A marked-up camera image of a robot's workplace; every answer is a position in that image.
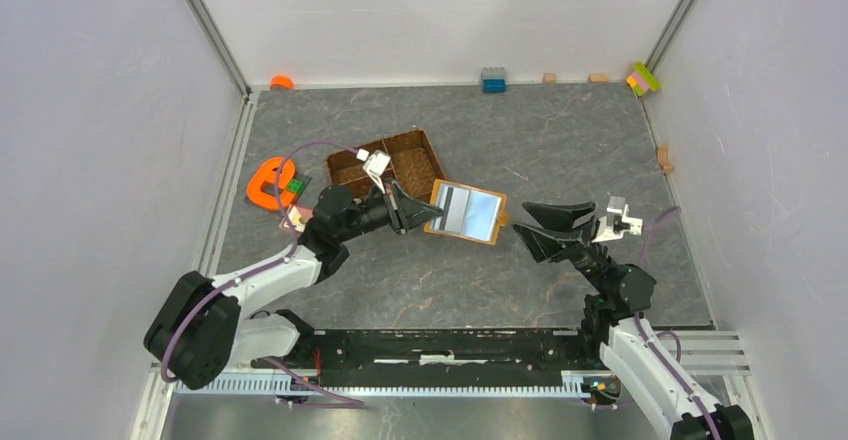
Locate brown woven basket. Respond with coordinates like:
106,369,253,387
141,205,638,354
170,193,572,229
325,128,448,203

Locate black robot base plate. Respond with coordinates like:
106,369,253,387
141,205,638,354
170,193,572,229
282,328,603,388

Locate yellow leather card holder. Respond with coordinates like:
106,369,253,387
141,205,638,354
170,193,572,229
423,178,511,247

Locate flat tan wooden block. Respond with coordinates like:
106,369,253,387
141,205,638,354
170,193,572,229
588,73,610,83

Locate pink card on table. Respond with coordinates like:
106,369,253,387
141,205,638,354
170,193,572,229
279,204,313,234

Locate curved wooden block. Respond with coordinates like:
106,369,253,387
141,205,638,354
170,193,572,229
656,145,675,175

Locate blue grey toy bricks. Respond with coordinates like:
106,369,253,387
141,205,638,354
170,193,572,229
480,67,507,94

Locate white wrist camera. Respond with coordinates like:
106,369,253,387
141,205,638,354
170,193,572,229
356,148,391,193
592,196,643,243

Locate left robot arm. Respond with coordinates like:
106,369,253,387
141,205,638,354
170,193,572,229
143,179,443,390

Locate orange round cap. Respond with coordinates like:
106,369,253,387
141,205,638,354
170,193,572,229
269,75,294,90

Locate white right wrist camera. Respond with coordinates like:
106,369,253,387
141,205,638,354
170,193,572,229
592,196,643,243

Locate green pink yellow bricks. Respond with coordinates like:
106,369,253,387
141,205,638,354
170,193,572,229
625,62,662,97

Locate aluminium frame rail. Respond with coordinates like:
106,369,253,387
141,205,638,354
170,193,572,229
185,0,252,98

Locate blue cards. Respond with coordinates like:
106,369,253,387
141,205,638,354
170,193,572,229
430,183,503,242

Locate orange letter shaped block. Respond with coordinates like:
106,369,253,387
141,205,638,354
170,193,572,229
246,157,297,211

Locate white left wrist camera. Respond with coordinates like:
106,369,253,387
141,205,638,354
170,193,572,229
356,148,391,193

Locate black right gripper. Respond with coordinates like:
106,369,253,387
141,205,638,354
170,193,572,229
510,200,613,296

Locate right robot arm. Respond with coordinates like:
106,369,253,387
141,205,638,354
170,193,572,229
513,196,755,439

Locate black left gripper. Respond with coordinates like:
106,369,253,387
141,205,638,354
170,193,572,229
337,178,443,242

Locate green toy brick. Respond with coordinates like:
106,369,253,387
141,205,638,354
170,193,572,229
285,177,311,197

